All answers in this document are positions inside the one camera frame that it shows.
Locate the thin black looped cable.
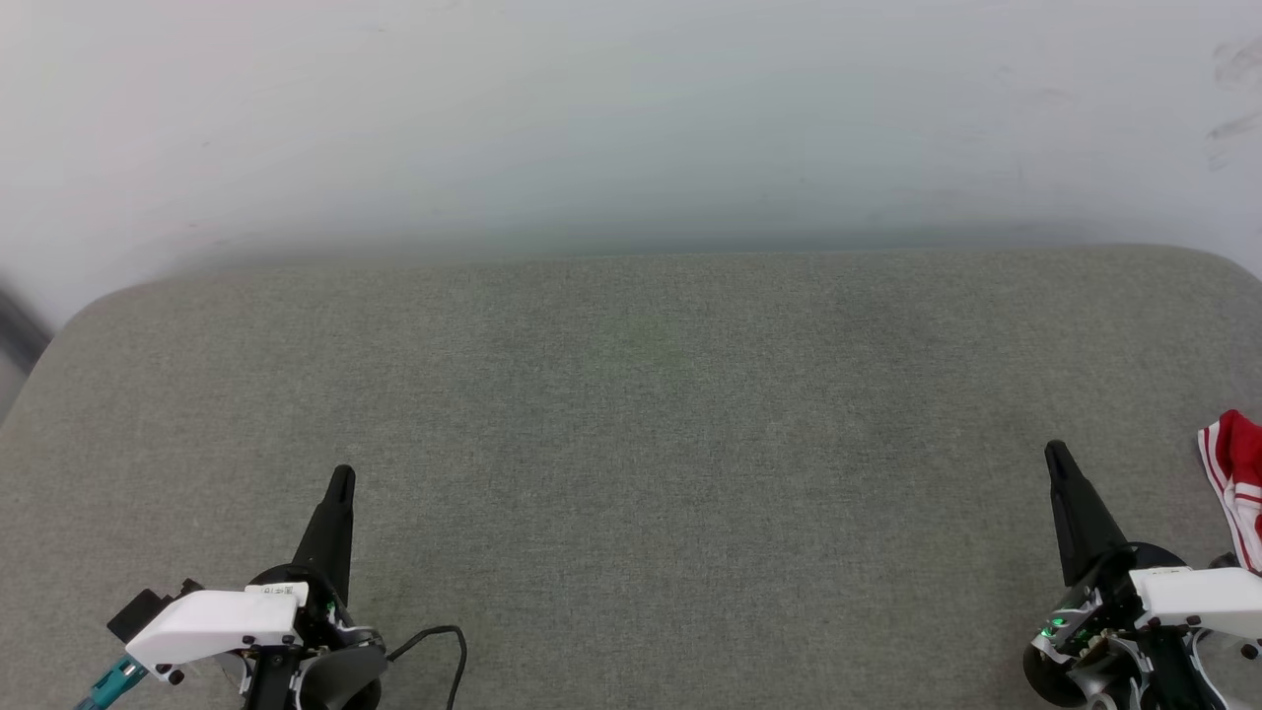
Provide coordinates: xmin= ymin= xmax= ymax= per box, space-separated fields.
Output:
xmin=385 ymin=624 xmax=468 ymax=710

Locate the black cable with teal connector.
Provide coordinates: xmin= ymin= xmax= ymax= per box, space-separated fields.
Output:
xmin=74 ymin=655 xmax=149 ymax=710

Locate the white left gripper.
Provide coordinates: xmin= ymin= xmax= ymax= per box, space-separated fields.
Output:
xmin=125 ymin=465 xmax=386 ymax=710

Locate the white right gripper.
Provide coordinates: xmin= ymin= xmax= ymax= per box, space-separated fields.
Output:
xmin=1022 ymin=440 xmax=1262 ymax=710

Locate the red and white shirt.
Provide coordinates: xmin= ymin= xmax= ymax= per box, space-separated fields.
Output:
xmin=1197 ymin=409 xmax=1262 ymax=575

